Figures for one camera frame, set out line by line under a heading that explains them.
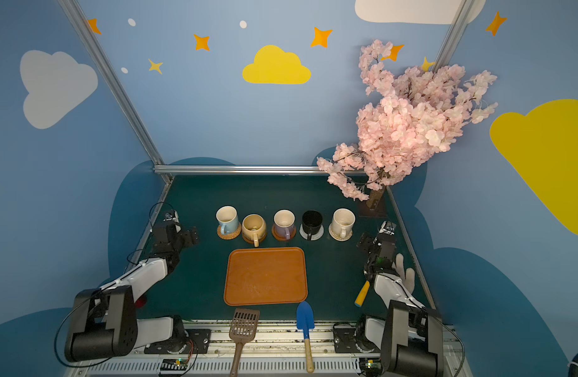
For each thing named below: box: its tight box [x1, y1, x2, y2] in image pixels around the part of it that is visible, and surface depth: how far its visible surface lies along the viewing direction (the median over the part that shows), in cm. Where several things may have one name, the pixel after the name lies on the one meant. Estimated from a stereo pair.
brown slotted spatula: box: [228, 307, 260, 377], surface depth 76 cm
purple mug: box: [273, 208, 297, 241], surface depth 98 cm
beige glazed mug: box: [241, 213, 267, 248], surface depth 95 cm
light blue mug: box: [215, 205, 239, 235], surface depth 97 cm
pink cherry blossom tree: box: [316, 39, 498, 210], surface depth 72 cm
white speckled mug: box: [328, 208, 356, 242], surface depth 98 cm
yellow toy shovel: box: [354, 280, 370, 308], surface depth 84 cm
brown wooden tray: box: [223, 246, 309, 307], surface depth 90 cm
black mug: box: [301, 209, 323, 241], surface depth 96 cm
